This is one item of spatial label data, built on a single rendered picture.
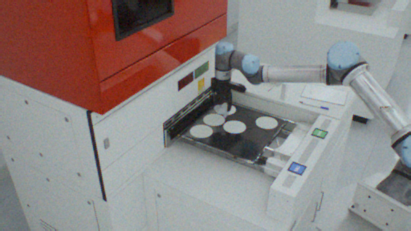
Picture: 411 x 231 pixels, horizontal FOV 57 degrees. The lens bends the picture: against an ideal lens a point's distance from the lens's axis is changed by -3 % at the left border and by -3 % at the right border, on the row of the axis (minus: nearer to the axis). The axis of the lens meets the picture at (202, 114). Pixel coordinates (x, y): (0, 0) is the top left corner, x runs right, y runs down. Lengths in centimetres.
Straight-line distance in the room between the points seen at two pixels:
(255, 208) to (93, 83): 74
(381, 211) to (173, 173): 80
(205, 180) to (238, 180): 13
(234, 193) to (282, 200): 23
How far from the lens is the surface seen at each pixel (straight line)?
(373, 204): 150
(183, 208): 161
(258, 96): 189
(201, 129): 174
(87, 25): 114
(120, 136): 145
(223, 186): 157
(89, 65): 120
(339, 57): 147
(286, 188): 139
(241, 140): 168
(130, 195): 165
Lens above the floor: 189
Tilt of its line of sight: 33 degrees down
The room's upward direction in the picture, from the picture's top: straight up
